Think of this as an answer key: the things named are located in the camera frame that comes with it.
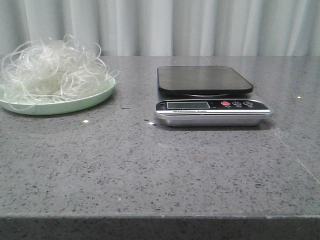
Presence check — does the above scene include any white pleated curtain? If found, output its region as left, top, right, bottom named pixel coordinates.
left=0, top=0, right=320, bottom=56

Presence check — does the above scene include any white vermicelli bundle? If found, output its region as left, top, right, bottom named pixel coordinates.
left=0, top=35, right=120, bottom=104

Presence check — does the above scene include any light green plate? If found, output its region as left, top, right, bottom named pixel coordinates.
left=0, top=77, right=116, bottom=116

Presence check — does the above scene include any black silver kitchen scale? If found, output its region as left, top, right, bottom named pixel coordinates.
left=155, top=65, right=273, bottom=127

